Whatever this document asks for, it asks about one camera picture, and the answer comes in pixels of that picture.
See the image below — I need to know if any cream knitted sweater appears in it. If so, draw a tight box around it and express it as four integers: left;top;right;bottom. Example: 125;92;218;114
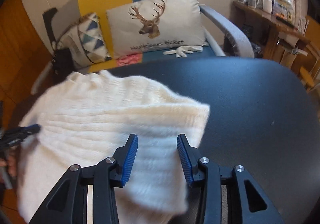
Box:
18;70;210;223

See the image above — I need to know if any wooden folding chair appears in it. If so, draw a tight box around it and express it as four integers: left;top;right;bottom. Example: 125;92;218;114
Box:
296;15;319;78

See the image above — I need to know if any person's left hand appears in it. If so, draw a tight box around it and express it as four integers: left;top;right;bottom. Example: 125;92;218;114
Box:
0;147;17;178

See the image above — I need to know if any black handbag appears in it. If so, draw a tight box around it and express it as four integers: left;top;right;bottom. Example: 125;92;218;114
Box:
52;48;75;78

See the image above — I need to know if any triangle pattern cushion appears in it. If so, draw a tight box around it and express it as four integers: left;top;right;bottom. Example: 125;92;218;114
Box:
55;13;112;69

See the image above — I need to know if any white glove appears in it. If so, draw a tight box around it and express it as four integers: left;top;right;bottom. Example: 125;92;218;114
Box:
163;46;203;58

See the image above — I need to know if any pink cloth on sofa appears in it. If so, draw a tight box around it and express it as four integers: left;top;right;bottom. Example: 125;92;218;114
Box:
116;53;143;67

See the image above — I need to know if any wooden side table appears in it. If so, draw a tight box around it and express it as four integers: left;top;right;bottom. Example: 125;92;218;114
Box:
233;1;316;71

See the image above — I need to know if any blue yellow grey sofa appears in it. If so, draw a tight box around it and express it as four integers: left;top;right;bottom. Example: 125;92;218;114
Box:
42;0;254;84

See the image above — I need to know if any deer print cushion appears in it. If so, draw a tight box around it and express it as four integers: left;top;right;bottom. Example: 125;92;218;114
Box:
106;0;206;59

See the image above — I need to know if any black remote control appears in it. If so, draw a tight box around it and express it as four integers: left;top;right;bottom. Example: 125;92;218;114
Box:
276;16;295;29

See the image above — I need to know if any white mug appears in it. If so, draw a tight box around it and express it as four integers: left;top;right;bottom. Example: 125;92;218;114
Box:
262;0;273;14

